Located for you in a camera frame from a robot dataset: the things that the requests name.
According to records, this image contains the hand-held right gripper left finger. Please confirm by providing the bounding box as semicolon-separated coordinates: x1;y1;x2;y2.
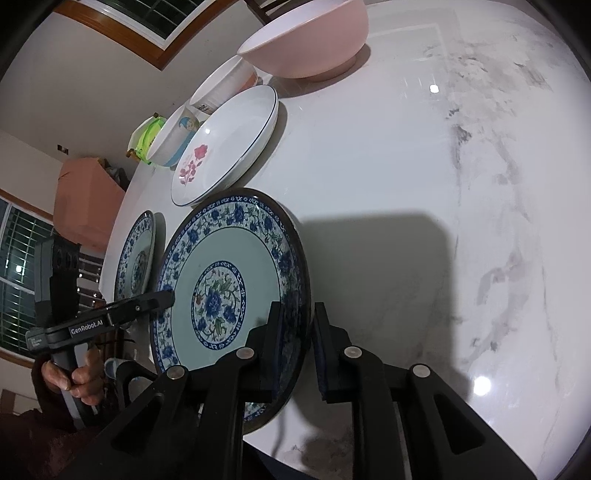
65;302;284;480

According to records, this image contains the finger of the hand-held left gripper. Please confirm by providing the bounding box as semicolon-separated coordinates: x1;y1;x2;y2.
107;290;177;330

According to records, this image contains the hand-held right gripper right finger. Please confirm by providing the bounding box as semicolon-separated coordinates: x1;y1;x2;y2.
311;302;539;480

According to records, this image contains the large blue floral plate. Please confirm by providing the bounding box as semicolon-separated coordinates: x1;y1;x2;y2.
150;189;312;435

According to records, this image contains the white bowl with cartoon print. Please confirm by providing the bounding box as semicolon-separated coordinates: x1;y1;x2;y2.
147;104;200;168

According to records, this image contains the large pink bowl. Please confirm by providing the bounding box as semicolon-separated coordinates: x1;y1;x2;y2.
237;0;369;81

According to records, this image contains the person's left forearm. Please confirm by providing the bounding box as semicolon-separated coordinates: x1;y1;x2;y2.
0;360;107;480

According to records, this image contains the person's left hand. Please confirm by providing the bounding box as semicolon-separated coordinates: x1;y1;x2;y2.
41;346;105;407

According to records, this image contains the barred window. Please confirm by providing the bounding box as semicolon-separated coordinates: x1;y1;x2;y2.
0;187;105;365

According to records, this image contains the small blue floral plate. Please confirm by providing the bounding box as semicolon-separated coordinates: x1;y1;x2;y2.
114;210;158;305

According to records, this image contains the pink covered box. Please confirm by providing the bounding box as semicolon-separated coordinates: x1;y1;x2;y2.
53;158;126;254

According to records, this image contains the green tissue pack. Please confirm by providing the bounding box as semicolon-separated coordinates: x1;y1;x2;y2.
127;115;167;166

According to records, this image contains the white plate with pink flower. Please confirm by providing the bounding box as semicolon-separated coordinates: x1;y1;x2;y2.
171;84;280;207

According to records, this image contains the white ribbed bowl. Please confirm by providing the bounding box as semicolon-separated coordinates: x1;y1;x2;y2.
189;55;258;115

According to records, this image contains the wooden framed window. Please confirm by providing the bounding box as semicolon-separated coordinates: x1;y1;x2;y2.
53;0;241;71

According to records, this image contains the dark wooden chair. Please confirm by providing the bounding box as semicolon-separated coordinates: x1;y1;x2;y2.
245;0;287;26

